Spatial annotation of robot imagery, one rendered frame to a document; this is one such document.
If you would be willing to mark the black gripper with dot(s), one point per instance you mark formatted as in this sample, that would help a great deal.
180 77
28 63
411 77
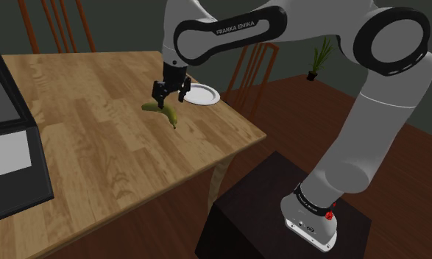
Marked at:
174 77

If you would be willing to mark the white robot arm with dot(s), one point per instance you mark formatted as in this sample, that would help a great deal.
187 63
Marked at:
380 125

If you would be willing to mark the green yellow banana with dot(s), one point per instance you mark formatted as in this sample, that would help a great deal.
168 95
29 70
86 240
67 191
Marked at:
169 113

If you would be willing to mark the white round plate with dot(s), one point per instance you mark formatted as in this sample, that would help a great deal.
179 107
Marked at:
203 95

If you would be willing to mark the brown wooden chair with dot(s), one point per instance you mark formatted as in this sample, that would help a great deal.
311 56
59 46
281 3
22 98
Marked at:
59 25
253 71

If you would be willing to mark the light wooden table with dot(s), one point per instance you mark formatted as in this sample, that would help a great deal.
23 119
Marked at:
93 143

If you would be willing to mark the dark robot stand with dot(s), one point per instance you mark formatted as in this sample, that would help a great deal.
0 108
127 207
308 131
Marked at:
251 211

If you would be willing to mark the green potted plant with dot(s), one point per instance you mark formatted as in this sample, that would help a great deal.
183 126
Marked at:
320 59

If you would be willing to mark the black open laptop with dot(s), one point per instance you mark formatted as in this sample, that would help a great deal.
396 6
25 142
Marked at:
22 193

